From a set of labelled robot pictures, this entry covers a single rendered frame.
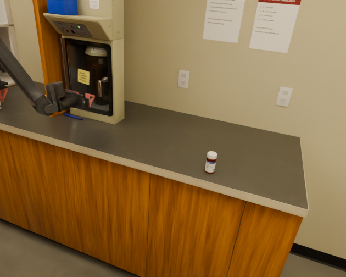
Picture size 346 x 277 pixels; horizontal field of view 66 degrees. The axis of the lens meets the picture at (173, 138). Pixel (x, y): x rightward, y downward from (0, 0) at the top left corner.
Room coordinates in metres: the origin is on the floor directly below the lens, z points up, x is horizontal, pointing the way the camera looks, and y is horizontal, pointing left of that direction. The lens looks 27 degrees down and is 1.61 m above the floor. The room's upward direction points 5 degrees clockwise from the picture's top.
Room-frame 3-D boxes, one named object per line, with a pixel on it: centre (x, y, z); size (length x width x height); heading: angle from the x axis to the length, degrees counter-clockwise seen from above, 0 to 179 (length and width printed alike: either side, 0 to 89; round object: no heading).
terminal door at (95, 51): (1.46, 0.50, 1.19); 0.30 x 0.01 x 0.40; 71
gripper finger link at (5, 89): (1.26, 0.89, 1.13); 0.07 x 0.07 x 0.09; 72
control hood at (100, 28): (1.42, 0.52, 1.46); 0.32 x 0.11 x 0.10; 71
